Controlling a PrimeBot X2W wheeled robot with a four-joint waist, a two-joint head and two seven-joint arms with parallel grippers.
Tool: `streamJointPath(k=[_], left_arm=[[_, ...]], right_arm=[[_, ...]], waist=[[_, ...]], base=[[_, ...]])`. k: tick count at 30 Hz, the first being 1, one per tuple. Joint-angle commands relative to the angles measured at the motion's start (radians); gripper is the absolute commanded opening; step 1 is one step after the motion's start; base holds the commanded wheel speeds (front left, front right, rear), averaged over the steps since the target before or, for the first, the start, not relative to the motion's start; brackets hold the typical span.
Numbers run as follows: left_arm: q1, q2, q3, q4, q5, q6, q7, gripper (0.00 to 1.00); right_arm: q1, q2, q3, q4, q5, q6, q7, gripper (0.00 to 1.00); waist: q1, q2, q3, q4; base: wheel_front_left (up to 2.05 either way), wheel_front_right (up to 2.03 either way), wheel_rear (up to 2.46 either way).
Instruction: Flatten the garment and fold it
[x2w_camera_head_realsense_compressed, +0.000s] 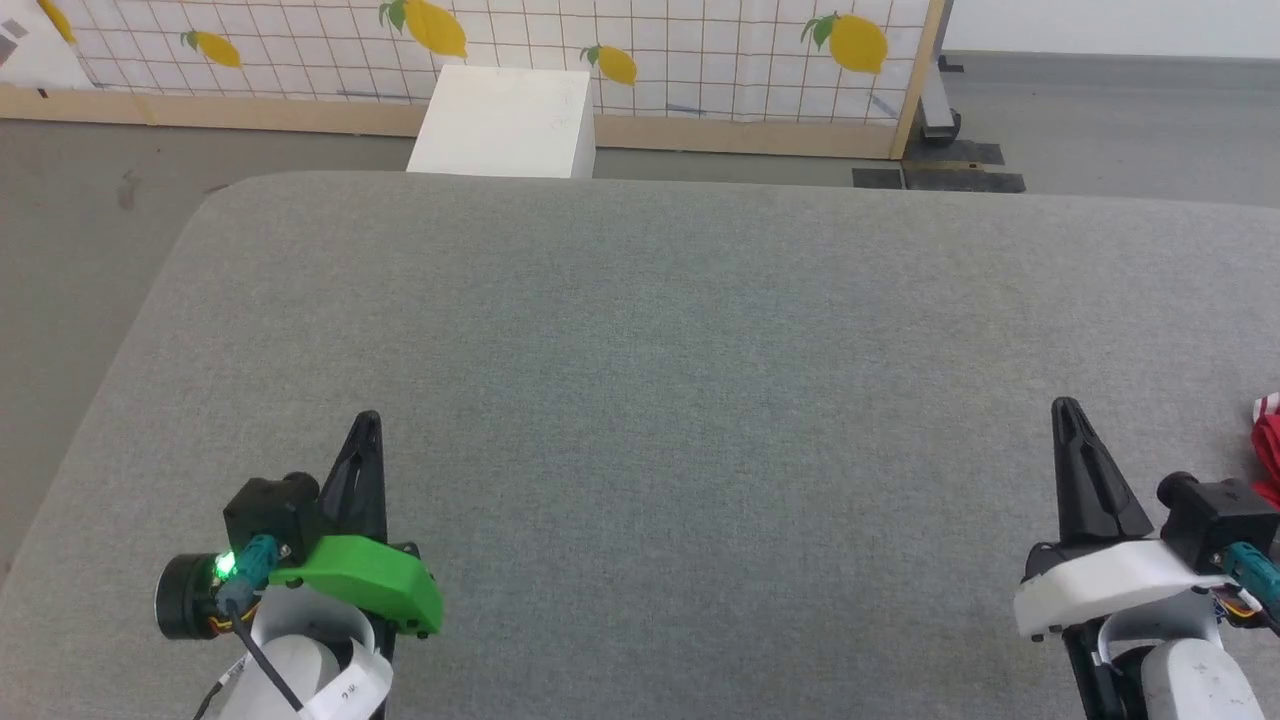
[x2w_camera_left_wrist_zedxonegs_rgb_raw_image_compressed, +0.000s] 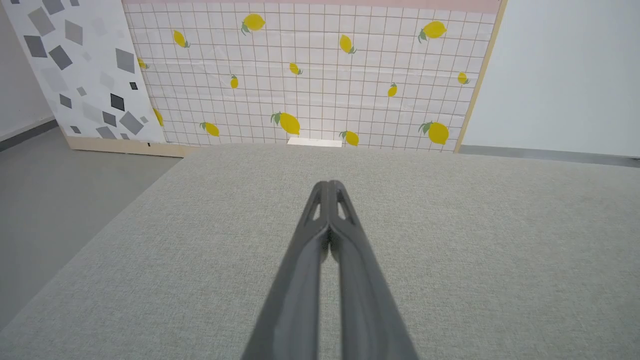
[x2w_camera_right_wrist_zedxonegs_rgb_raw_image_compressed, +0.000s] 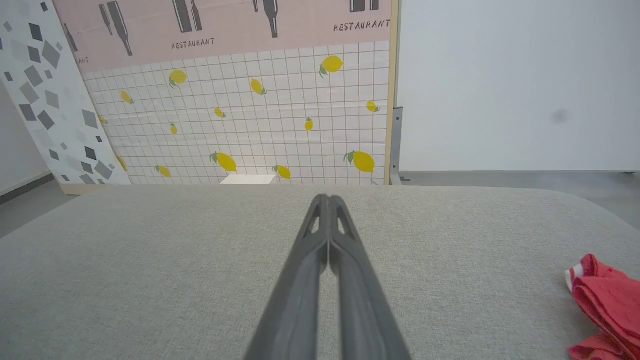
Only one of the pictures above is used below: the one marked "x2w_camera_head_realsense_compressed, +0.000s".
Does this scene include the grey fabric sofa cushion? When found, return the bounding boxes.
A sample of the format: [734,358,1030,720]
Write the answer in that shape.
[0,170,1280,720]

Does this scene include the white panel grey shapes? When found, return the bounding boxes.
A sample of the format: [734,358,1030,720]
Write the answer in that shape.
[0,0,97,92]

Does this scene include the white box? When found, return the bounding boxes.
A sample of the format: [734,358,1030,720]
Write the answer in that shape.
[405,65,599,182]

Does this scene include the lemon print partition screen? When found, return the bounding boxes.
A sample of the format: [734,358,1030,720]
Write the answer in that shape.
[0,0,948,162]

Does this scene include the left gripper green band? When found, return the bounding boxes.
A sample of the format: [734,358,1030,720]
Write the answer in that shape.
[155,412,444,661]

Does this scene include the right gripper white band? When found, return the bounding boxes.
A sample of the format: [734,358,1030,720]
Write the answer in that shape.
[1013,397,1236,720]

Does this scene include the red shirt white sleeves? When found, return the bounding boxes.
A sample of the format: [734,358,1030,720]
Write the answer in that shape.
[1250,392,1280,507]

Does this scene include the grey metal stand leg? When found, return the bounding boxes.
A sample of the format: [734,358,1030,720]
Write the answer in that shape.
[918,55,964,142]

